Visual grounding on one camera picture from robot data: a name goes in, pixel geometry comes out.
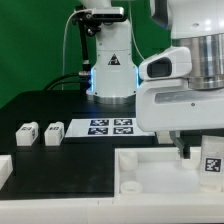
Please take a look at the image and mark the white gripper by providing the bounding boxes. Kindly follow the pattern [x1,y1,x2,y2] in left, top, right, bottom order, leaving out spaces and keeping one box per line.
[136,79,224,159]

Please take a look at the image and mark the white square tabletop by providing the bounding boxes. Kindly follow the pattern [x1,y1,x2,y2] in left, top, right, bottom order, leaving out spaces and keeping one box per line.
[115,147,224,197]

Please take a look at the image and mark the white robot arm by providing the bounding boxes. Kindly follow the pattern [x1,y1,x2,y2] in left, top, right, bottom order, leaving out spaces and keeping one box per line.
[81,0,224,133]

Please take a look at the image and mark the white sheet with tags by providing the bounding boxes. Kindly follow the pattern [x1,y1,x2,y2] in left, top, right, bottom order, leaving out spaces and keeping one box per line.
[66,118,154,138]

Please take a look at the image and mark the white left obstacle block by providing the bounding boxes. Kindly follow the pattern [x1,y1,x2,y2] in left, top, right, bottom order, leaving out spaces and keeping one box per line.
[0,155,13,190]

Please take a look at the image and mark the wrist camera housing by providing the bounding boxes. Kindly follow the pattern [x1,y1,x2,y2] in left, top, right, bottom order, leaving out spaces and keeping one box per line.
[139,46,192,81]

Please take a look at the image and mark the white front rail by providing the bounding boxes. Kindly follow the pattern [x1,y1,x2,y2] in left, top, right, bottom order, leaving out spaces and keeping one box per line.
[0,194,224,224]

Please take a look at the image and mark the black cables at base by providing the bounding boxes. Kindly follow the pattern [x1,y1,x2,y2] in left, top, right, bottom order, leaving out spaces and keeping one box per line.
[43,73,92,92]

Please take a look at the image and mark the black camera stand pole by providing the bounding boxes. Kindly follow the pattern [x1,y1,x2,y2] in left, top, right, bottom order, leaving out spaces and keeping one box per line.
[79,21,91,93]

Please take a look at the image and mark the black camera on stand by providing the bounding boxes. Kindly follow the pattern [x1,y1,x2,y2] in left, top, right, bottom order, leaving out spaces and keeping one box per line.
[73,7,126,22]

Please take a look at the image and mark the white cable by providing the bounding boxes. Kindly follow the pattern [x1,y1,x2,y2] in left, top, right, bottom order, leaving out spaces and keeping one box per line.
[61,9,88,91]

